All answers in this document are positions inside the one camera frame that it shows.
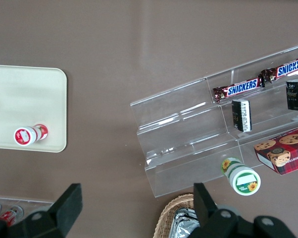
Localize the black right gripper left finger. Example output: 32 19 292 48
0 182 84 238

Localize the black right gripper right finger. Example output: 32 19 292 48
191 182 297 238

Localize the aluminium foil tray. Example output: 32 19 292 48
173 207 202 238

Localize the light wicker oval basket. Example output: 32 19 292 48
155 193 201 238

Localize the beige plastic serving tray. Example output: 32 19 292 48
0 64 68 153

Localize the clear acrylic bottle rack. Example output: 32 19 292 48
0 195 54 225

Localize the green sunflower yogurt bottle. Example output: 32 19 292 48
220 157 262 197

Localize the clear acrylic tiered shelf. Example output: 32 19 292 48
129 43 298 198

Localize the red and white yogurt bottle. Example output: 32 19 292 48
13 123 49 147

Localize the small black box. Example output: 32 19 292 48
231 99 252 133
286 78 298 112

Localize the red plaid cookie box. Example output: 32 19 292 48
253 124 298 176

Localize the Snickers chocolate bar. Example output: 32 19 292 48
260 56 298 84
212 77 265 104

